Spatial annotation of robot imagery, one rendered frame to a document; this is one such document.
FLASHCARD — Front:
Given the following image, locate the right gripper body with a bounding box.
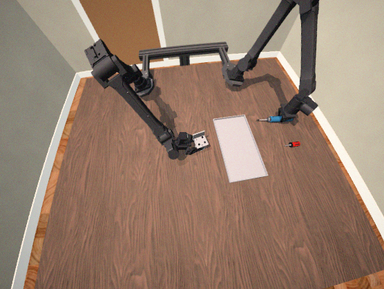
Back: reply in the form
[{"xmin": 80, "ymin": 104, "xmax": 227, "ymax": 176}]
[{"xmin": 185, "ymin": 141, "xmax": 191, "ymax": 155}]

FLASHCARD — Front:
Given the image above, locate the red screwdriver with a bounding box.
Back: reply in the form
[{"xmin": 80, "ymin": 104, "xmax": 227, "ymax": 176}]
[{"xmin": 285, "ymin": 142, "xmax": 300, "ymax": 147}]

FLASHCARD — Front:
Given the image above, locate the white shallow tray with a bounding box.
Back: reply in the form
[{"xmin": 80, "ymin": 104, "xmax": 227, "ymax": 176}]
[{"xmin": 213, "ymin": 115, "xmax": 268, "ymax": 183}]

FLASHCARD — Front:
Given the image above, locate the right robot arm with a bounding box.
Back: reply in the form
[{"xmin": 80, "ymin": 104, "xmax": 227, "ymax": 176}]
[{"xmin": 84, "ymin": 39, "xmax": 191, "ymax": 160}]

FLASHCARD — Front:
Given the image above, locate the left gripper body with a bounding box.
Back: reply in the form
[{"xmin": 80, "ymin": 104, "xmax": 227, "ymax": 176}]
[{"xmin": 280, "ymin": 103, "xmax": 297, "ymax": 118}]

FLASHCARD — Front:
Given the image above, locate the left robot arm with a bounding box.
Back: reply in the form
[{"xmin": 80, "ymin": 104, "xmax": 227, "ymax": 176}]
[{"xmin": 227, "ymin": 0, "xmax": 319, "ymax": 116}]

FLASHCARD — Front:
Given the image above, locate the white l-shaped bracket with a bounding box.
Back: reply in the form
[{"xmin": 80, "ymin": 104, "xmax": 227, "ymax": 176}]
[{"xmin": 193, "ymin": 131, "xmax": 209, "ymax": 149}]

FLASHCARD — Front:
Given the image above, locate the blue electric screwdriver body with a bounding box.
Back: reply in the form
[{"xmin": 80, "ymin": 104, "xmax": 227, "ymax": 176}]
[{"xmin": 264, "ymin": 116, "xmax": 294, "ymax": 122}]

